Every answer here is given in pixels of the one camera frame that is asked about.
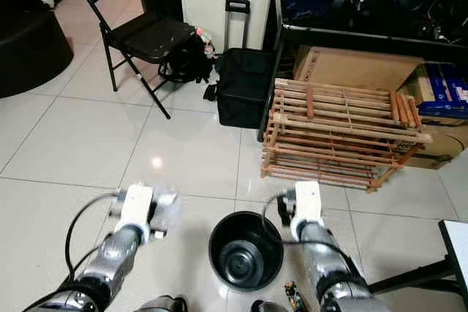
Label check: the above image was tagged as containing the black round rubbish bin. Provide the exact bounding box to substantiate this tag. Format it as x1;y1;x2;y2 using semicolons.
208;211;284;292

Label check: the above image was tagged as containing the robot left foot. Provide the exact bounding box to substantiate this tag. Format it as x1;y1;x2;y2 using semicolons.
135;296;187;312

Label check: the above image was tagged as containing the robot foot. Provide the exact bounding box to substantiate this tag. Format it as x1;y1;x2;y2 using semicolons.
135;296;187;312
252;300;290;312

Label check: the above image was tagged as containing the wooden slatted shoe rack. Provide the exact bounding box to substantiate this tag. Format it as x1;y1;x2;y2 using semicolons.
261;78;434;192

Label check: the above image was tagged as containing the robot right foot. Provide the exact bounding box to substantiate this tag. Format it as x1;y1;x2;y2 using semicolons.
252;300;290;312

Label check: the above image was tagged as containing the black trolley bag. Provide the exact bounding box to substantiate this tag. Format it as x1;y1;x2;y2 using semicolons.
205;0;275;129

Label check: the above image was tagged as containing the black table leg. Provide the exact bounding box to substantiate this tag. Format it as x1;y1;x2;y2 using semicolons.
369;257;454;294

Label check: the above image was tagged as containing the black backpack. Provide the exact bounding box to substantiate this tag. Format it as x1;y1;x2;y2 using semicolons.
159;34;213;83

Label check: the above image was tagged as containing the low brown cardboard box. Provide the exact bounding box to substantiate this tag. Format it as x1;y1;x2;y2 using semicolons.
406;118;468;170

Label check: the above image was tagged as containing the black folding chair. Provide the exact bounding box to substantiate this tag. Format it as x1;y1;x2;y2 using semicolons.
75;0;198;119

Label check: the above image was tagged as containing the black shelf cabinet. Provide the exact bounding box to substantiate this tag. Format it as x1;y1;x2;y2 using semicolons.
256;0;468;141

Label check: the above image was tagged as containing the blue printed carton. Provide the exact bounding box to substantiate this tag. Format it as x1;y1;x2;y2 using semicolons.
418;62;468;119

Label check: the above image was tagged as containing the black round ottoman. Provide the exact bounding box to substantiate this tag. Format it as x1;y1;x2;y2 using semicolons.
0;9;72;97

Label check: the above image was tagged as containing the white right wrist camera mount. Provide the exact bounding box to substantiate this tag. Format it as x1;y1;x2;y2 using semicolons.
290;180;322;229

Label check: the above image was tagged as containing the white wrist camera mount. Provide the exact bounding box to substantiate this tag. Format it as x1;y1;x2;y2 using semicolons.
117;184;154;243
290;180;322;229

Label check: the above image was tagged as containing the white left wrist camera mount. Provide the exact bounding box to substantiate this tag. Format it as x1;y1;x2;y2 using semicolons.
117;184;154;243

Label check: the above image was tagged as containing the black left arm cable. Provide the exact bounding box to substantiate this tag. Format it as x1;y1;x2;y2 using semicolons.
63;191;122;302

